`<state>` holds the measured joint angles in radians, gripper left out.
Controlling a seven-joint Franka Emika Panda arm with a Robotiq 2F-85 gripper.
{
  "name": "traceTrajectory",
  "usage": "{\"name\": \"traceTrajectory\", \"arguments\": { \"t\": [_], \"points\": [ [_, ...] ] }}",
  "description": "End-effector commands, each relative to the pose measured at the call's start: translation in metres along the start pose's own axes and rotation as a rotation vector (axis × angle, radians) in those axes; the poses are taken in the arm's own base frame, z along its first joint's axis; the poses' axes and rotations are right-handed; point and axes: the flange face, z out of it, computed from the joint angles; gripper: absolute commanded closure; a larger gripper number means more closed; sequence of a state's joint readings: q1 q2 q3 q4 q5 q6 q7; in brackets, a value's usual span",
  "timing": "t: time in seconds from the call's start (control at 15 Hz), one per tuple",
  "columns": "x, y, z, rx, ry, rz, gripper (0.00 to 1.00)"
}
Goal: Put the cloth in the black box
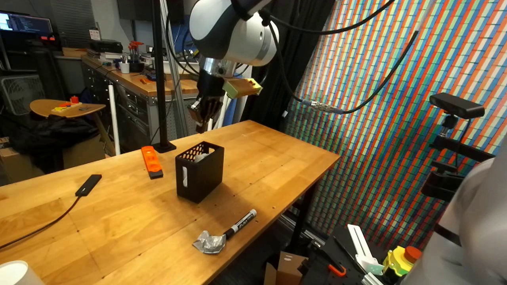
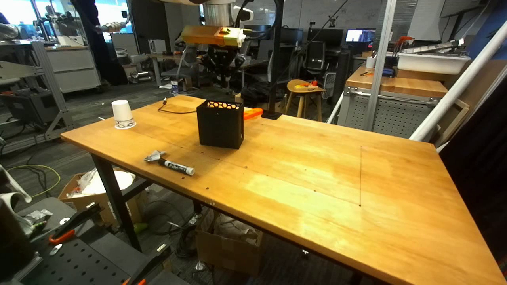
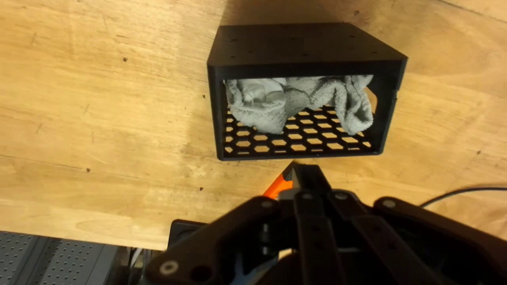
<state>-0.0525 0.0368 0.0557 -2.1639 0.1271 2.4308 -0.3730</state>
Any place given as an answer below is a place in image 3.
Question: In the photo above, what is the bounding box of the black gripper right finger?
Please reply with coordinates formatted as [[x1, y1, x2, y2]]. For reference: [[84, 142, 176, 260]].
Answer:
[[306, 163, 507, 285]]

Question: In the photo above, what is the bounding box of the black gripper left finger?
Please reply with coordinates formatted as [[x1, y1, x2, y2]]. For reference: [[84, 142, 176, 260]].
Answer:
[[144, 161, 345, 285]]

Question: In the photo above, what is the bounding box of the white cloth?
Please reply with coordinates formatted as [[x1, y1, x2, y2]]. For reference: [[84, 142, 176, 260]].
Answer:
[[225, 74, 379, 136]]

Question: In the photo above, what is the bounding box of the black perforated box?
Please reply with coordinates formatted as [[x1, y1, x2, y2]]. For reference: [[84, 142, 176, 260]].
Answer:
[[206, 20, 409, 163]]

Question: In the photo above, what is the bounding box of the black pole with base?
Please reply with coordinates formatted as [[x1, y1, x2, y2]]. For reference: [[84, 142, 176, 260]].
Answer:
[[166, 218, 215, 250]]

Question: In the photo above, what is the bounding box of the orange block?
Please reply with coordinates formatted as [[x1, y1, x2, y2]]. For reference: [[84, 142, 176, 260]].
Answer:
[[261, 169, 295, 201]]

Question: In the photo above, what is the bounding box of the wooden workbench grey cabinet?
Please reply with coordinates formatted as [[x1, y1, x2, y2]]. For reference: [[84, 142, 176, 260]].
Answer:
[[0, 229, 125, 285]]

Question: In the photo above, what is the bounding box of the thin black device cable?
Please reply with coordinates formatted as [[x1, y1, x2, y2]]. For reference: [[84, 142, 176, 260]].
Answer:
[[418, 182, 507, 209]]

